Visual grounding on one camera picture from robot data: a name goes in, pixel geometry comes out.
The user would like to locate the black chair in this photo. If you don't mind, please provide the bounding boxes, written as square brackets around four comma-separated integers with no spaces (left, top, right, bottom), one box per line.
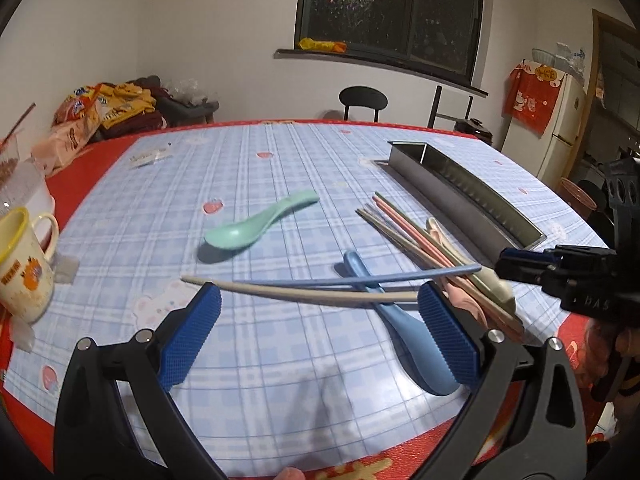
[339,86,388,123]

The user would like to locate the pink chopstick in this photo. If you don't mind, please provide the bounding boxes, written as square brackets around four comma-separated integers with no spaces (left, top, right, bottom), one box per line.
[371,197,496,286]
[364,203,506,311]

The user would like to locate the black rice cooker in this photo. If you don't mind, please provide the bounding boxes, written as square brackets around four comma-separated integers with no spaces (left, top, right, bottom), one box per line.
[452,116,493,146]

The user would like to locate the beige chopstick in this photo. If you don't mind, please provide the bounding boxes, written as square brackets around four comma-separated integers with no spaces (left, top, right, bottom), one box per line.
[181,275,423,305]

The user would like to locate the pink basin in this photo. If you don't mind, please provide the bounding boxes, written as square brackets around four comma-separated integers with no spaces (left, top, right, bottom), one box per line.
[559,176,598,216]

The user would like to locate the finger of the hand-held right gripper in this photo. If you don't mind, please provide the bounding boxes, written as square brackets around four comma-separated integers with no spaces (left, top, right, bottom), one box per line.
[495,259,562,292]
[500,246,615,267]

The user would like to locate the orange snack bag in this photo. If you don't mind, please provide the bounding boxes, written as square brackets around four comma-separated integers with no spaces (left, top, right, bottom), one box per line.
[52,85,108,126]

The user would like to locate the cream refrigerator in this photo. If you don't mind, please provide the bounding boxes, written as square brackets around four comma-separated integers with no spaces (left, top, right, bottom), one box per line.
[500,72,587,188]

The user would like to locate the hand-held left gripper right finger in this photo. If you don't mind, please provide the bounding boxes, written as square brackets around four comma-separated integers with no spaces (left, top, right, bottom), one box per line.
[414,282,587,480]

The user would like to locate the green plastic spoon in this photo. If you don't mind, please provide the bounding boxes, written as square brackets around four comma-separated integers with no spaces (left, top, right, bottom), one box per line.
[204,190,321,252]

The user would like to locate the cream plastic spoon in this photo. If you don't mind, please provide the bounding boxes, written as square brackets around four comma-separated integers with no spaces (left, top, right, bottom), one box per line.
[426,216,516,313]

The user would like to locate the small clear packet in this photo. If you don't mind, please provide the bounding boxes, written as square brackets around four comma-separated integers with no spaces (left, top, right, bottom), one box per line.
[129,146,173,168]

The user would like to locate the clear plastic bag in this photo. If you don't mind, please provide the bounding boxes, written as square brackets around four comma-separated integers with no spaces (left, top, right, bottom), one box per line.
[165,77,212,106]

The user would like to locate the person's right hand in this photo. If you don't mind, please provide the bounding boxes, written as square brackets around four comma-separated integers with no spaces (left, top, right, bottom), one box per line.
[575,319,627,401]

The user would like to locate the black bag with plastic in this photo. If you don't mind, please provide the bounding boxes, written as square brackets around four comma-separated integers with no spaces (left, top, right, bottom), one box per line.
[150,80,221,126]

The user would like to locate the yellow garment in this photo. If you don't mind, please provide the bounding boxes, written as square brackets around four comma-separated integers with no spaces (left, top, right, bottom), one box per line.
[97,82,153,128]

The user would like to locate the pink plastic spoon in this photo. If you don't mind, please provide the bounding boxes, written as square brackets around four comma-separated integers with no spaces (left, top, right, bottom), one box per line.
[425,220,483,323]

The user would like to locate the dark window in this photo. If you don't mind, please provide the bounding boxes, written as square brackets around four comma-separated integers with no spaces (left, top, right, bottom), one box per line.
[294,0,487,87]

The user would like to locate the wooden door frame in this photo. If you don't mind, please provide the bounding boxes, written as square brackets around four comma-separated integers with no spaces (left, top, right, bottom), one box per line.
[580,9,640,196]

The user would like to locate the yellow orange package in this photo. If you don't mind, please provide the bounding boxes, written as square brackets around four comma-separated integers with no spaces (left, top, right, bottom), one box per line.
[298,37,347,54]

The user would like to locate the red printed cloth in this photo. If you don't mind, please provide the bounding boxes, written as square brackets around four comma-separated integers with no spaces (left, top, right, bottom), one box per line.
[502,59,571,136]

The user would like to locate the black metal rack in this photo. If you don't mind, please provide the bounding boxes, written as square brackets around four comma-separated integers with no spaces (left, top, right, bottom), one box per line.
[427,85,476,131]

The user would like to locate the blue plaid tablecloth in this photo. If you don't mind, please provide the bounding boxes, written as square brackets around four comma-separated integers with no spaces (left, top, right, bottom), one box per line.
[0,119,613,476]

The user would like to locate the small clear sachet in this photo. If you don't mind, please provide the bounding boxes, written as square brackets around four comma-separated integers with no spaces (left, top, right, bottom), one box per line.
[55,255,81,286]

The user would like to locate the metal utensil tray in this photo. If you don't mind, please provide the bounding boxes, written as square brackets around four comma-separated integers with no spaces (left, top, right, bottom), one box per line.
[374,141,547,252]

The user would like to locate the blue plastic spoon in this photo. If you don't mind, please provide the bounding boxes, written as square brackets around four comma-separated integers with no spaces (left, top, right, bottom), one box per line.
[343,251,461,397]

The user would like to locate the green chopstick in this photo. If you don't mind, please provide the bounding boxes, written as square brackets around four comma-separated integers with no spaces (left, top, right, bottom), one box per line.
[356,208,525,335]
[374,191,473,267]

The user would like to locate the blue chopstick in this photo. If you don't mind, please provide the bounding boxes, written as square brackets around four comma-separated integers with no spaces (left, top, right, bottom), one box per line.
[232,265,483,287]

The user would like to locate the cream mug with yellow rim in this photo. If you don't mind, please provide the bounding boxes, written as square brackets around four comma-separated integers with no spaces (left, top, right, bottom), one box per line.
[0,206,60,323]

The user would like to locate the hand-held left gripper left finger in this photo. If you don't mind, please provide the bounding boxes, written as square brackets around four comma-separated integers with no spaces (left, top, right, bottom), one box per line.
[54,282,228,480]

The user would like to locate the peach snack bag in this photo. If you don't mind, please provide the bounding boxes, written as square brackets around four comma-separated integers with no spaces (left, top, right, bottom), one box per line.
[31,110,103,177]

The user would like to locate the clear plastic drink cup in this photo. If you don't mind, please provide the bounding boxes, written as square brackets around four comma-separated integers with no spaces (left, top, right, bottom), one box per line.
[0,102,38,211]

